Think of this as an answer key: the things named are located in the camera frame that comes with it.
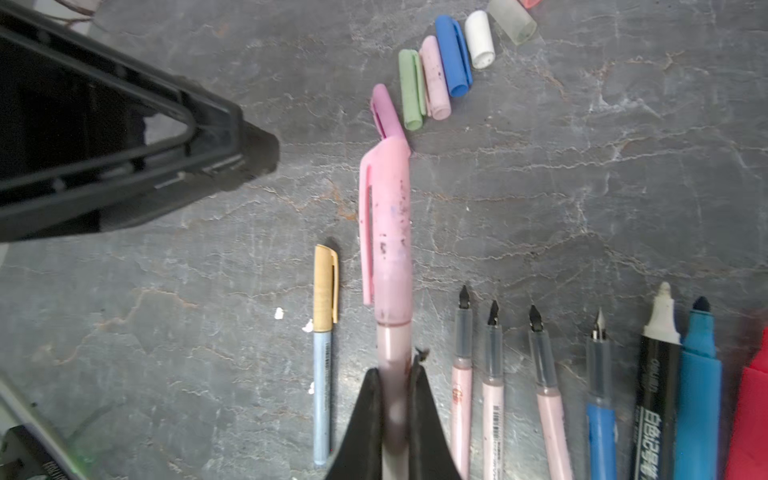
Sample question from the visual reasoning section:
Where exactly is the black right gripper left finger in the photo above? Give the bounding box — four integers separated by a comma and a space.
325, 368, 383, 480

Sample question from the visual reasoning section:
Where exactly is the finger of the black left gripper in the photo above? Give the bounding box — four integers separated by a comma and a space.
1, 1, 280, 243

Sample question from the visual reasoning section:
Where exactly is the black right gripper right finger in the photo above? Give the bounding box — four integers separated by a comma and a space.
409, 349, 460, 480

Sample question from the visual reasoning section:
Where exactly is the purple cap pink pen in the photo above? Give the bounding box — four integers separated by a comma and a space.
450, 285, 473, 479

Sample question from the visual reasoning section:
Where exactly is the dark blue pen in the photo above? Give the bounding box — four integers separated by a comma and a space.
586, 309, 617, 480

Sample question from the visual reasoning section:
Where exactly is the beige cap blue pen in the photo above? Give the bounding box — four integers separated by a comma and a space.
312, 244, 339, 466

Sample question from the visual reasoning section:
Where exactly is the black marker white cap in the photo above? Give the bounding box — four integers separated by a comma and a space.
630, 281, 682, 479

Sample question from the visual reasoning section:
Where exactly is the light blue marker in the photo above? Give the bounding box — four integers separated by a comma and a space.
673, 296, 722, 479

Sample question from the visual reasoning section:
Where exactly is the pink marker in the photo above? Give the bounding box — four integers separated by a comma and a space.
725, 329, 768, 480

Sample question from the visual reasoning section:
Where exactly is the dark blue pen cap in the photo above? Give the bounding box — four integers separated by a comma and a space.
435, 15, 473, 98

